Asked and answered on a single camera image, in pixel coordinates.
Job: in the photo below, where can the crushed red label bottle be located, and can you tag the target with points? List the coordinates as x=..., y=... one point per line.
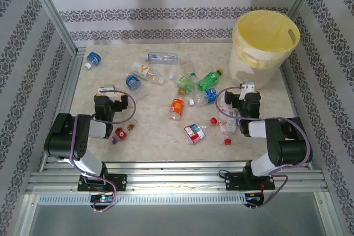
x=195, y=133

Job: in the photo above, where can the yellow bin liner bag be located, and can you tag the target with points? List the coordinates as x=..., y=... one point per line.
x=265, y=34

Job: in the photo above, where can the clear bottle white cap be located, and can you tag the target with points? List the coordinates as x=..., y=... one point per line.
x=172, y=76

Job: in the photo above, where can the red label purple cap bottle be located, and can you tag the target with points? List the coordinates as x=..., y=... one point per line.
x=120, y=133

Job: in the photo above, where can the aluminium frame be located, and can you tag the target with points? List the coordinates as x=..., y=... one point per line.
x=177, y=176

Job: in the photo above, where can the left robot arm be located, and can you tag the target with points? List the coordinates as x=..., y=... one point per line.
x=66, y=136

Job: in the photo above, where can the small electronics board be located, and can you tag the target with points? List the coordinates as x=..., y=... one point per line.
x=253, y=196
x=102, y=198

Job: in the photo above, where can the white plastic bin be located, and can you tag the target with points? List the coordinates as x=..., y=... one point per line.
x=243, y=67

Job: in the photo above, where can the long blue label bottle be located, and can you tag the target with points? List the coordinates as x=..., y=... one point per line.
x=210, y=94

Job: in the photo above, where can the green bottle yellow cap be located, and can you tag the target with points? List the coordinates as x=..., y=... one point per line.
x=208, y=79

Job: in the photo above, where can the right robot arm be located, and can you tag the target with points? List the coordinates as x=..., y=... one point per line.
x=290, y=142

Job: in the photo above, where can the clear bluish ribbed bottle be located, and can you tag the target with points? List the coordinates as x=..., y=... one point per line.
x=163, y=57

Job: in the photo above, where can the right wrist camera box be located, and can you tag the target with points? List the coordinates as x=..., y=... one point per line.
x=248, y=87

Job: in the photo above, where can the white label orange V bottle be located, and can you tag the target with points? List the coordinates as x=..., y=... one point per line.
x=142, y=70

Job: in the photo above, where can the short blue label bottle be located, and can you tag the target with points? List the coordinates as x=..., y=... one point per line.
x=94, y=58

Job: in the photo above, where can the clear bottle red print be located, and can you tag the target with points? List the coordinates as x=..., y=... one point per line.
x=228, y=125

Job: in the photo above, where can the lime green label bottle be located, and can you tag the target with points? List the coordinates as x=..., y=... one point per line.
x=186, y=84

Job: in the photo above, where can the blue label clear bottle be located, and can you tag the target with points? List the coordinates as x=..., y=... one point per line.
x=132, y=81

